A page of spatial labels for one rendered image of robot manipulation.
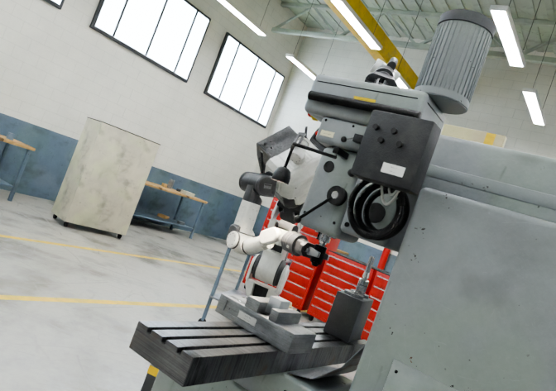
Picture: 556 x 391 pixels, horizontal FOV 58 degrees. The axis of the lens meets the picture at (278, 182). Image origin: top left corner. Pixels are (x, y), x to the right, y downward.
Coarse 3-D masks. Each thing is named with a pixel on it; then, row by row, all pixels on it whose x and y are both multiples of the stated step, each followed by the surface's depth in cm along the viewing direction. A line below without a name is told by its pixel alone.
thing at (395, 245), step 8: (368, 184) 175; (360, 192) 176; (376, 200) 172; (416, 200) 177; (376, 208) 171; (384, 208) 170; (392, 208) 168; (344, 216) 178; (376, 216) 170; (384, 216) 169; (392, 216) 168; (344, 224) 176; (376, 224) 170; (384, 224) 169; (408, 224) 177; (344, 232) 178; (352, 232) 174; (400, 232) 174; (368, 240) 171; (392, 240) 170; (400, 240) 176; (392, 248) 173
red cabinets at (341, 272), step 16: (272, 208) 756; (336, 240) 736; (288, 256) 727; (336, 256) 693; (304, 272) 710; (320, 272) 721; (336, 272) 687; (352, 272) 673; (384, 272) 658; (288, 288) 716; (304, 288) 704; (320, 288) 694; (336, 288) 681; (352, 288) 667; (368, 288) 661; (384, 288) 639; (304, 304) 707; (320, 304) 688; (320, 320) 684; (368, 320) 639
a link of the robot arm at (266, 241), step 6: (270, 228) 208; (276, 228) 206; (264, 234) 210; (270, 234) 207; (276, 234) 205; (264, 240) 209; (270, 240) 206; (276, 240) 205; (264, 246) 212; (270, 246) 215
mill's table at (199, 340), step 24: (144, 336) 141; (168, 336) 139; (192, 336) 147; (216, 336) 156; (240, 336) 167; (168, 360) 134; (192, 360) 130; (216, 360) 139; (240, 360) 148; (264, 360) 159; (288, 360) 171; (312, 360) 186; (336, 360) 204; (192, 384) 133
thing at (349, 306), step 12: (336, 300) 218; (348, 300) 216; (360, 300) 215; (372, 300) 232; (336, 312) 217; (348, 312) 215; (360, 312) 216; (336, 324) 216; (348, 324) 214; (360, 324) 224; (336, 336) 215; (348, 336) 213; (360, 336) 232
